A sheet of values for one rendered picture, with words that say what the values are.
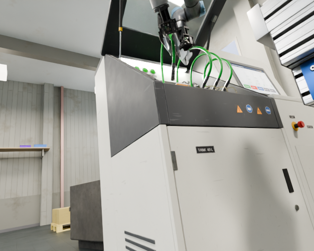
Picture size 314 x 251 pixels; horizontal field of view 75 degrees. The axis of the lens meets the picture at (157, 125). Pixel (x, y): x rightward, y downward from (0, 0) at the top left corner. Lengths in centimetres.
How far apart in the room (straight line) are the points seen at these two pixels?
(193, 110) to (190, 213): 35
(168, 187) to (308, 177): 76
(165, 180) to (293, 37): 48
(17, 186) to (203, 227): 723
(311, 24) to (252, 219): 62
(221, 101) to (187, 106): 19
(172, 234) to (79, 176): 735
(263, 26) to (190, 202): 52
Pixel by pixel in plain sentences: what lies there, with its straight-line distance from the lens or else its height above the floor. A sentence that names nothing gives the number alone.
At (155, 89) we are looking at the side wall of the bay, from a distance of 71.
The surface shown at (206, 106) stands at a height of 87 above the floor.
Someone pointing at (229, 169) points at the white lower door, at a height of 62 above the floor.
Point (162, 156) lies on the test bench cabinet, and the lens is 65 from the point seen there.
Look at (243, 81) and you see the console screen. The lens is 162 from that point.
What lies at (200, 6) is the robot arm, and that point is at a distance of 132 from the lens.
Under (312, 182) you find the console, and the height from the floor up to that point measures 52.
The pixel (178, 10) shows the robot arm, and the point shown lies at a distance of 136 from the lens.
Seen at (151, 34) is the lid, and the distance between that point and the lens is 149.
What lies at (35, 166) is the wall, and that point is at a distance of 778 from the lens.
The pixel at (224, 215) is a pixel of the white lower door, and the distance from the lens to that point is 76.
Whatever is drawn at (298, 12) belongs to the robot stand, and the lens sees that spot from 57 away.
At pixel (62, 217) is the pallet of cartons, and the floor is 27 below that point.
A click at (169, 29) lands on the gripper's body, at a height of 126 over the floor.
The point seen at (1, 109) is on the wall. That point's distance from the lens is 828.
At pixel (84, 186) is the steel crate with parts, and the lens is 284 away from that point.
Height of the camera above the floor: 59
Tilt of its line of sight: 17 degrees up
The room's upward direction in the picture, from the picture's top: 8 degrees counter-clockwise
